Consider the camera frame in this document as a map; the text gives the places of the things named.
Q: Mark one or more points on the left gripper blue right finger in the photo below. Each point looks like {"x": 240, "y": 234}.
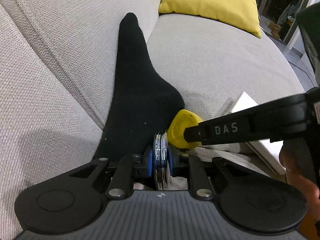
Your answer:
{"x": 174, "y": 161}

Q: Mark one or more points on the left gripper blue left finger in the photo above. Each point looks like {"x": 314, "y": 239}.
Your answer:
{"x": 148, "y": 162}

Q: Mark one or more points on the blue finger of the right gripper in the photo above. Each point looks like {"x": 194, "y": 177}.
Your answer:
{"x": 203, "y": 133}

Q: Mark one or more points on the large white box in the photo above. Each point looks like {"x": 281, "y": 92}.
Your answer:
{"x": 267, "y": 151}

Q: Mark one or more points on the person right hand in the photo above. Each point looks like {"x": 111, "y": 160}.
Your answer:
{"x": 310, "y": 190}

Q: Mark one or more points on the black sock left foot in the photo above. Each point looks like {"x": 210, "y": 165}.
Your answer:
{"x": 143, "y": 103}

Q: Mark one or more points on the yellow cushion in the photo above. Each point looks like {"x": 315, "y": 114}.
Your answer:
{"x": 242, "y": 14}

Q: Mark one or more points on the beige sofa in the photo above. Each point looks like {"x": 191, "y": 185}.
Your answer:
{"x": 58, "y": 60}

